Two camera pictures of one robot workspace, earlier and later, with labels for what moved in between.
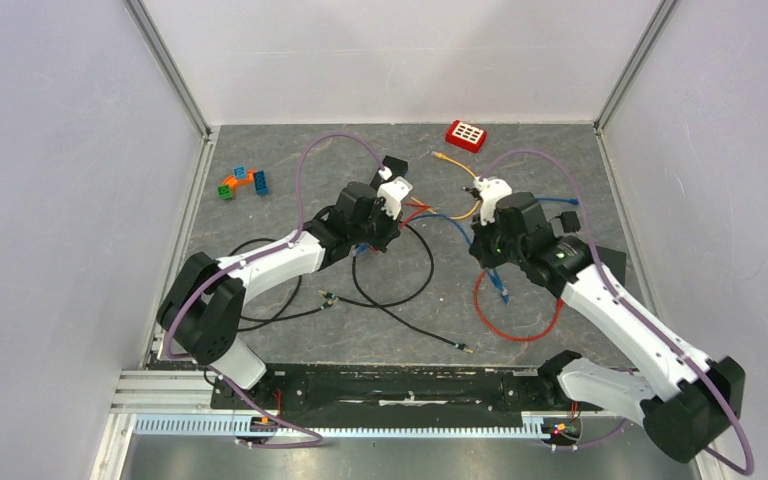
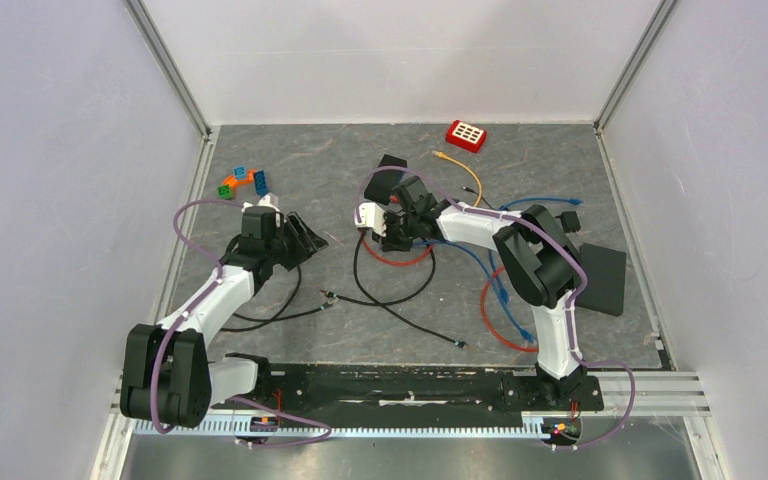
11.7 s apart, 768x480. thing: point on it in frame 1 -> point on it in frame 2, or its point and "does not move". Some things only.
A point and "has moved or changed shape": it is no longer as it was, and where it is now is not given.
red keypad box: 465,136 does not move
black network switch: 398,168 does not move
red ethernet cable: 405,222 has moved or changed shape
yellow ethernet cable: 435,212 does not move
